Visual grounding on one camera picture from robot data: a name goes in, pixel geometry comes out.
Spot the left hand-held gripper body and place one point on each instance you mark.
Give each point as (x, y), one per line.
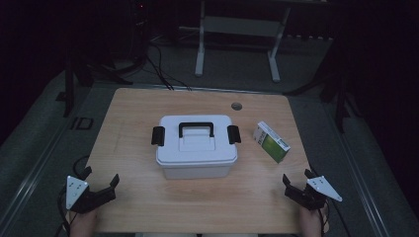
(80, 197)

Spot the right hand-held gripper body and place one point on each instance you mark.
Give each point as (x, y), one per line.
(314, 194)

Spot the green and white medicine box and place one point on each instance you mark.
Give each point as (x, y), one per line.
(271, 142)

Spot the white storage box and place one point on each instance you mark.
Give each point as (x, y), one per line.
(197, 171)

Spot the person's left hand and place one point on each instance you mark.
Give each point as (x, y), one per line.
(82, 225)

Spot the person's right hand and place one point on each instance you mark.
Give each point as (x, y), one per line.
(311, 223)

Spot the black tripod stand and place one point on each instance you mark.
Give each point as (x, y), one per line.
(341, 98)

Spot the black metal stand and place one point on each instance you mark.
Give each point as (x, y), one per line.
(70, 82)

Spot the grey table grommet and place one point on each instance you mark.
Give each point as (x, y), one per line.
(236, 106)

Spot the white metal desk frame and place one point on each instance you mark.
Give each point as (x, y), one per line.
(237, 26)

